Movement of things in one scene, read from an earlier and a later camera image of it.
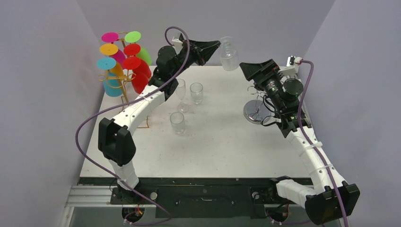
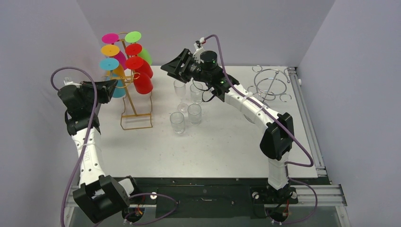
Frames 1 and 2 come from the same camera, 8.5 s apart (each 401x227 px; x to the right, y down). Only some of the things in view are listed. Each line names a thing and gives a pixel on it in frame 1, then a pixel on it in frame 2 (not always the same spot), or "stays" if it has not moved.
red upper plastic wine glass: [133, 49] stays
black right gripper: [263, 76] to [183, 65]
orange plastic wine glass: [110, 49] stays
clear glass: [178, 121] stays
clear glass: [196, 91] stays
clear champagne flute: [180, 89] stays
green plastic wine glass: [132, 37] stays
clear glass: [229, 55] to [194, 111]
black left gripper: [207, 49] to [105, 89]
